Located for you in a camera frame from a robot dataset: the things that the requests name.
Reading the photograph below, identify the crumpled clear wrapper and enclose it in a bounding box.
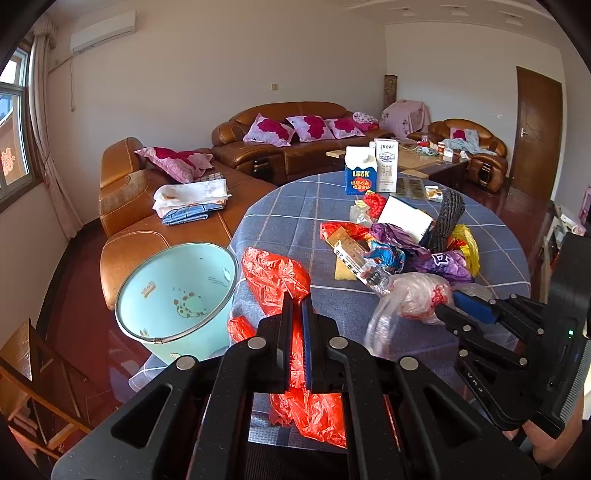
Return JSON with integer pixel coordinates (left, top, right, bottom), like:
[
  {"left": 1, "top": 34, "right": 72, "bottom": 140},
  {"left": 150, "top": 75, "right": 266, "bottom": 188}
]
[{"left": 349, "top": 200, "right": 374, "bottom": 228}]

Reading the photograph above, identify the folded blue striped cloth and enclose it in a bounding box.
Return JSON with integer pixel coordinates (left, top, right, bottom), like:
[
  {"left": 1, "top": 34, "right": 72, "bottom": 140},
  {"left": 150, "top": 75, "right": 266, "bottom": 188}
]
[{"left": 161, "top": 204, "right": 224, "bottom": 226}]

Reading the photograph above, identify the folded white cloth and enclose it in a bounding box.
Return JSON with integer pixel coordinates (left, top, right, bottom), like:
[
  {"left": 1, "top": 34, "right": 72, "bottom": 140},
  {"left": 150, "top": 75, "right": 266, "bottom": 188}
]
[{"left": 152, "top": 179, "right": 231, "bottom": 218}]

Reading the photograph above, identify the brown leather armchair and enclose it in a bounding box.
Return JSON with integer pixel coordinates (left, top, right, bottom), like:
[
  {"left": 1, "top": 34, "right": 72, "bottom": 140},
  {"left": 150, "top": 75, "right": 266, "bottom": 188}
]
[{"left": 426, "top": 118, "right": 508, "bottom": 193}]

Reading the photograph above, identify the red plastic bag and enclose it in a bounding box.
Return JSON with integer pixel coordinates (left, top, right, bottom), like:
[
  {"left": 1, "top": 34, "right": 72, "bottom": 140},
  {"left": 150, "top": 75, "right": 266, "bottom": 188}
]
[{"left": 242, "top": 247, "right": 346, "bottom": 448}]

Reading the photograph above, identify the brown leather chaise sofa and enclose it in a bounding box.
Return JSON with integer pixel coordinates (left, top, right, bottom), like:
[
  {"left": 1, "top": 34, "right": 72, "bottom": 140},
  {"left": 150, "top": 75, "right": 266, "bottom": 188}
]
[{"left": 99, "top": 137, "right": 276, "bottom": 310}]

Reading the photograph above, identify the pink pillow right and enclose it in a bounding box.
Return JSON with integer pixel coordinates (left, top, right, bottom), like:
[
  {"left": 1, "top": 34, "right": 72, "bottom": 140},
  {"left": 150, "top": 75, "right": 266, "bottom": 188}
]
[{"left": 325, "top": 117, "right": 365, "bottom": 140}]

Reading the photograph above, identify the black knitted cloth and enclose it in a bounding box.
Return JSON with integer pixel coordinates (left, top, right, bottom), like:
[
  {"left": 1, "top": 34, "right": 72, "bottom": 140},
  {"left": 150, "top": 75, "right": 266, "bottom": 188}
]
[{"left": 428, "top": 189, "right": 465, "bottom": 253}]

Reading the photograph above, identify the pink pillow middle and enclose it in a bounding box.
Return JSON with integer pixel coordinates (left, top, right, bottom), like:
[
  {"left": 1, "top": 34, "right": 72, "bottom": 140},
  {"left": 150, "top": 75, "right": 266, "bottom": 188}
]
[{"left": 287, "top": 115, "right": 335, "bottom": 143}]

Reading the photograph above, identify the yellow sponge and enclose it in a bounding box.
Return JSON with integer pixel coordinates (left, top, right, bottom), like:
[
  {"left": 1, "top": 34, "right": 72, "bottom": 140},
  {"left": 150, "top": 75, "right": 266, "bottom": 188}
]
[{"left": 334, "top": 257, "right": 358, "bottom": 281}]

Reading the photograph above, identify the light blue trash bin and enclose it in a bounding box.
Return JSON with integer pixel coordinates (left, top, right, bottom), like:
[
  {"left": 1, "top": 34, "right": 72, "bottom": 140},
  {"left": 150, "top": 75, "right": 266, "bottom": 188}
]
[{"left": 114, "top": 242, "right": 239, "bottom": 364}]

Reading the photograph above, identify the window with frame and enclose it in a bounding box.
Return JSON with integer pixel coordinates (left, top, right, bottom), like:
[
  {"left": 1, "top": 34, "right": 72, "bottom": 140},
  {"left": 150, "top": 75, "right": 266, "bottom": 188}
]
[{"left": 0, "top": 48, "right": 35, "bottom": 201}]

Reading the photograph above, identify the person right hand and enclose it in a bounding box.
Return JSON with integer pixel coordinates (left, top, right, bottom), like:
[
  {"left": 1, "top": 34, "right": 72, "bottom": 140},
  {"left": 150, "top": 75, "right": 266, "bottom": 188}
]
[{"left": 522, "top": 395, "right": 584, "bottom": 469}]

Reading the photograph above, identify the white tall milk carton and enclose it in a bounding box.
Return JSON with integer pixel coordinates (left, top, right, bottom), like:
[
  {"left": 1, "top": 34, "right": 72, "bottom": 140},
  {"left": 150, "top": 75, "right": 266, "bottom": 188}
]
[{"left": 375, "top": 138, "right": 399, "bottom": 193}]

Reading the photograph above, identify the wooden chair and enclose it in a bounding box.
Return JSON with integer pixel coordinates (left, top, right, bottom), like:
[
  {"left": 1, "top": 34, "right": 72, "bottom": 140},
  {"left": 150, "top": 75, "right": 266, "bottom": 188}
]
[{"left": 1, "top": 320, "right": 116, "bottom": 460}]

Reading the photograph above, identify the white air conditioner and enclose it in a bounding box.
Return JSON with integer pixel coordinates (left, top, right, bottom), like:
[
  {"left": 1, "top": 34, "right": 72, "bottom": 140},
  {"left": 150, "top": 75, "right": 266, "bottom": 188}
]
[{"left": 70, "top": 11, "right": 136, "bottom": 54}]

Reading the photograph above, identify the clear plastic bag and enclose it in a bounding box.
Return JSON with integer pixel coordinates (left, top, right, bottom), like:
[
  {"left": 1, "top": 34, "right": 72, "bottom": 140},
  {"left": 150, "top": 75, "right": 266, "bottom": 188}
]
[{"left": 363, "top": 272, "right": 453, "bottom": 357}]

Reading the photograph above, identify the beige curtain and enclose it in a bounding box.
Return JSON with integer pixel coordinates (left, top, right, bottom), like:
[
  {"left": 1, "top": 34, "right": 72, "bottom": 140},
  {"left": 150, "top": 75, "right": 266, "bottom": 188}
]
[{"left": 27, "top": 13, "right": 84, "bottom": 241}]

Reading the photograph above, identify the pink pillow on chaise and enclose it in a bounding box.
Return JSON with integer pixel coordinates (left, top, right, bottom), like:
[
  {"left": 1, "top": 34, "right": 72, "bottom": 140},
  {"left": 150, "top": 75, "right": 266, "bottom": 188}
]
[{"left": 134, "top": 147, "right": 213, "bottom": 184}]

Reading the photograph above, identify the pink covered chair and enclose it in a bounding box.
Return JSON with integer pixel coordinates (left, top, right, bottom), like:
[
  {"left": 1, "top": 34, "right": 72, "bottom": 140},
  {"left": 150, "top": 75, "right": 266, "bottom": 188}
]
[{"left": 380, "top": 100, "right": 431, "bottom": 138}]

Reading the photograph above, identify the brown wooden door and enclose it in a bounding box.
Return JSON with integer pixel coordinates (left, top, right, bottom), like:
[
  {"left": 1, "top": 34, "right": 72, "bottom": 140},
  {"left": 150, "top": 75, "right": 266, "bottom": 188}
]
[{"left": 510, "top": 66, "right": 563, "bottom": 201}]

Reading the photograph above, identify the red knitted flower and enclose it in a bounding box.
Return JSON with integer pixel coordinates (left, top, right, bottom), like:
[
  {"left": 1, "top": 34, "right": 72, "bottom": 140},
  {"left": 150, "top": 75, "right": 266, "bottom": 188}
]
[{"left": 363, "top": 190, "right": 387, "bottom": 221}]

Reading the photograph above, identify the white blue carton box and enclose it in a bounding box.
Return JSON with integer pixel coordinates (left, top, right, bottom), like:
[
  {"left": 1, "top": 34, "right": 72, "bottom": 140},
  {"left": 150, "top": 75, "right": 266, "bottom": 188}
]
[{"left": 378, "top": 196, "right": 434, "bottom": 243}]

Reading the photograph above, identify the pink pillow left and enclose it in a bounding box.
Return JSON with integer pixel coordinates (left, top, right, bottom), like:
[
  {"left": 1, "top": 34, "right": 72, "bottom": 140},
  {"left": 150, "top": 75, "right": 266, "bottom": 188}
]
[{"left": 242, "top": 114, "right": 294, "bottom": 148}]

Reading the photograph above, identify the wooden coffee table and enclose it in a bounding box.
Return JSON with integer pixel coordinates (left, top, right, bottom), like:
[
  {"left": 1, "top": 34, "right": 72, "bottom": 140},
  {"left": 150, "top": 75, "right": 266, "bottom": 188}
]
[{"left": 327, "top": 140, "right": 467, "bottom": 179}]

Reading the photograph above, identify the blue snack wrapper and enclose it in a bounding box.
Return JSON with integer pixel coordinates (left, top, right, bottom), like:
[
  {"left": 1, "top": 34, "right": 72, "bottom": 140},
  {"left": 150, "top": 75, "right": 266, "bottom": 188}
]
[{"left": 365, "top": 240, "right": 406, "bottom": 274}]

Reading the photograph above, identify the brown leather long sofa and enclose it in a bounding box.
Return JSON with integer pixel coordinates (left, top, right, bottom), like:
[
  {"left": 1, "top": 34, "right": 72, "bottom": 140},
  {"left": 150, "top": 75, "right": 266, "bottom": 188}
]
[{"left": 211, "top": 101, "right": 394, "bottom": 185}]

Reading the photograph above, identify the blue LOOK milk carton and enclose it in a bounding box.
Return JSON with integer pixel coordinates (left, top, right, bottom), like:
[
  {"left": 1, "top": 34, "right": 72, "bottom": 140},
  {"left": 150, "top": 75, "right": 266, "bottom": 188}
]
[{"left": 345, "top": 146, "right": 378, "bottom": 195}]

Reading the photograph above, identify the yellow plastic bag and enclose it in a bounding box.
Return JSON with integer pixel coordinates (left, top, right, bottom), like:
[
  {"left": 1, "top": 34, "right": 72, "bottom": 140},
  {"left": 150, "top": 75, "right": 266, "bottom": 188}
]
[{"left": 448, "top": 224, "right": 481, "bottom": 277}]

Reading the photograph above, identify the seaweed snack pack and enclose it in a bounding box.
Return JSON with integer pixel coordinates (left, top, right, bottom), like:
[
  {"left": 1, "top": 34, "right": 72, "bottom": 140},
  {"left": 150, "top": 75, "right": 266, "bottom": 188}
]
[{"left": 396, "top": 176, "right": 426, "bottom": 200}]

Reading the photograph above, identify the purple plastic bag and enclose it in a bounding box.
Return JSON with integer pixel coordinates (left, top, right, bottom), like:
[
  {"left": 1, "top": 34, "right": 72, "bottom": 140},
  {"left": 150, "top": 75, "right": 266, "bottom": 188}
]
[{"left": 370, "top": 223, "right": 473, "bottom": 283}]

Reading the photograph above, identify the small snack packet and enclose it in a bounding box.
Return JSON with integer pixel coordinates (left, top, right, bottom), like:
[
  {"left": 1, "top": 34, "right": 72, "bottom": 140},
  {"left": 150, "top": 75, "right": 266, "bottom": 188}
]
[{"left": 425, "top": 185, "right": 445, "bottom": 203}]

